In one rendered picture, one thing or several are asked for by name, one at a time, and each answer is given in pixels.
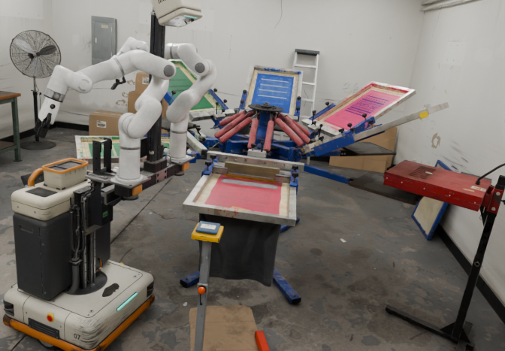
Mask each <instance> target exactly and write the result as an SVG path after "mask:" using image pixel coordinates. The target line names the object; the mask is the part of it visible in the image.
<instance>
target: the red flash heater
mask: <svg viewBox="0 0 505 351"><path fill-rule="evenodd" d="M425 172H430V173H432V175H430V174H426V173H425ZM383 179H384V182H383V185H386V186H390V187H394V188H396V189H401V190H404V191H407V192H411V193H414V194H417V195H422V196H425V197H428V198H432V199H435V200H438V201H443V202H446V203H449V204H454V205H456V206H459V207H464V208H467V209H470V210H474V211H477V212H478V210H479V209H480V207H481V205H482V206H483V207H487V209H486V211H488V209H489V206H490V203H491V198H492V196H493V193H494V189H495V187H493V186H491V182H492V181H490V180H485V179H481V180H480V185H476V181H477V180H478V177H472V176H469V175H466V174H460V173H457V172H454V171H448V170H445V169H442V168H436V167H433V166H430V165H424V164H420V163H417V162H411V161H408V160H404V161H402V162H400V163H399V164H397V165H396V166H394V167H392V168H390V169H389V170H387V171H385V173H384V177H383Z"/></svg>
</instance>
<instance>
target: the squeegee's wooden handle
mask: <svg viewBox="0 0 505 351"><path fill-rule="evenodd" d="M225 168H227V174H228V173H229V172H231V173H236V174H247V175H253V176H259V177H269V178H273V179H274V180H275V179H276V174H280V169H279V168H273V167H267V166H260V165H250V164H244V163H238V162H227V161H225Z"/></svg>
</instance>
